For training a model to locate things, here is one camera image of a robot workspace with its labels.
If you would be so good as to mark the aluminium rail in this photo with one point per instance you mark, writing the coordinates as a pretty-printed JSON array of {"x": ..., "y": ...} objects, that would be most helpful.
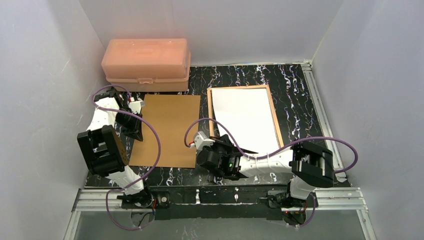
[
  {"x": 318, "y": 113},
  {"x": 336, "y": 198}
]

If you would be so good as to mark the aluminium right side rail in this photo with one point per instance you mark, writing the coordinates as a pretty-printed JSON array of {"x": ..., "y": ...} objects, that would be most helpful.
[{"x": 318, "y": 113}]

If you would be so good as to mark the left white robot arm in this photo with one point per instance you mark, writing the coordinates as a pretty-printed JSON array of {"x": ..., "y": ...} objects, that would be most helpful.
[{"x": 103, "y": 151}]

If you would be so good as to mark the pink plastic storage box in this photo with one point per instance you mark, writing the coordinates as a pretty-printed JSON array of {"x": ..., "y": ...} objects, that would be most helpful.
[{"x": 148, "y": 64}]

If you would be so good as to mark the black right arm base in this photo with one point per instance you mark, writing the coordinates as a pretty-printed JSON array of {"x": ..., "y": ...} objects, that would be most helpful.
[{"x": 282, "y": 199}]

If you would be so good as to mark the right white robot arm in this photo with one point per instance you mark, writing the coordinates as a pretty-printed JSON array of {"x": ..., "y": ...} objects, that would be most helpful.
[{"x": 311, "y": 165}]

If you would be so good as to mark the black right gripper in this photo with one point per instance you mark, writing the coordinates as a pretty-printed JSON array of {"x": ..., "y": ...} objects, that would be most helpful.
[{"x": 226, "y": 144}]

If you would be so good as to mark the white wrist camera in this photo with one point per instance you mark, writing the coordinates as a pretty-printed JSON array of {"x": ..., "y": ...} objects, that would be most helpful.
[
  {"x": 136, "y": 105},
  {"x": 201, "y": 140}
]

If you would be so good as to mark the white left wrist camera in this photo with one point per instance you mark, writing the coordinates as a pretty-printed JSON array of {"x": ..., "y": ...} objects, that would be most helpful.
[{"x": 136, "y": 105}]

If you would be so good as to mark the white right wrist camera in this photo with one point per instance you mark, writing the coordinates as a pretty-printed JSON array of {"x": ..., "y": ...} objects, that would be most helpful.
[{"x": 201, "y": 140}]

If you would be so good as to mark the white-backed printed photo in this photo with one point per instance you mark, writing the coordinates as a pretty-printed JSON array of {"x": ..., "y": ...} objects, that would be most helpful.
[{"x": 245, "y": 119}]

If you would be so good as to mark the light wooden picture frame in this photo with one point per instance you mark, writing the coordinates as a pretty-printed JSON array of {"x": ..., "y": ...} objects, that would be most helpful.
[{"x": 243, "y": 116}]

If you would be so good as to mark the brown cardboard backing board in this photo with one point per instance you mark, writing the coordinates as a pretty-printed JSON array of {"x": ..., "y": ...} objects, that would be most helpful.
[{"x": 171, "y": 116}]

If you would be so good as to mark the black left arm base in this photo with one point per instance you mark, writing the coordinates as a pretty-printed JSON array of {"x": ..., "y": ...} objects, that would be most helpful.
[{"x": 146, "y": 199}]

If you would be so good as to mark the aluminium front rail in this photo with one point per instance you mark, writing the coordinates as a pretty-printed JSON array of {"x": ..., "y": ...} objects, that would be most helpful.
[{"x": 336, "y": 198}]

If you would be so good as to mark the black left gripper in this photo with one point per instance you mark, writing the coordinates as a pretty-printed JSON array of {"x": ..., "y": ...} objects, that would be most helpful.
[{"x": 129, "y": 122}]

